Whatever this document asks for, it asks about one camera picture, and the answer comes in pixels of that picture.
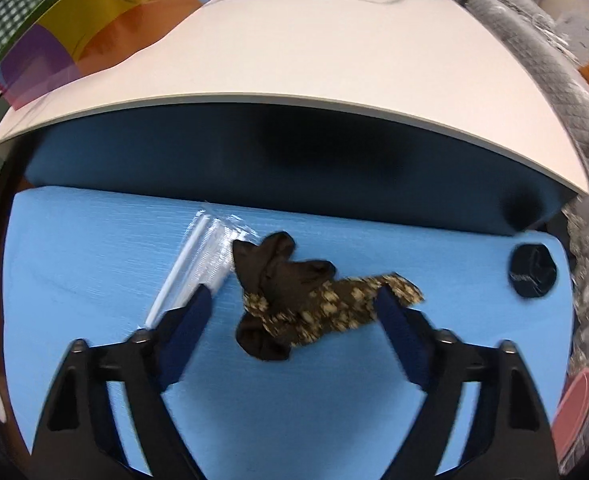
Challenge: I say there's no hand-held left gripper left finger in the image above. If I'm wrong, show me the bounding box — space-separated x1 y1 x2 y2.
30 284 214 480

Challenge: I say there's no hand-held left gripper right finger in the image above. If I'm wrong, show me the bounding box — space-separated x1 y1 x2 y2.
375 287 560 480

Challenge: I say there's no clear plastic sleeve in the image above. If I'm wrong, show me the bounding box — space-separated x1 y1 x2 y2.
144 210 260 331

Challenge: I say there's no brown patterned cloth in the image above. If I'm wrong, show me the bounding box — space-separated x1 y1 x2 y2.
232 231 424 362

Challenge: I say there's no pink plastic bin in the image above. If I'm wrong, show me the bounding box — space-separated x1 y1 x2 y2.
554 367 589 466

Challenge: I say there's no blue foam mat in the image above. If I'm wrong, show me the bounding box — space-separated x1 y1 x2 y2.
2 185 575 480

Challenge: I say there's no small black fabric roll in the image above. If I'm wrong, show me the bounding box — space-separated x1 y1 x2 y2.
509 243 558 301

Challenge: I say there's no white marble coffee table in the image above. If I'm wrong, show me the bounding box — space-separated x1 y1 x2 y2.
0 0 589 238

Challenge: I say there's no sofa with grey quilted cover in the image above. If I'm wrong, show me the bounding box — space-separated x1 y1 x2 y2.
451 0 589 461

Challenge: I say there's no multicoloured rectangular box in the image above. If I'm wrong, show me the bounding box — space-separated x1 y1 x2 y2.
0 0 252 111

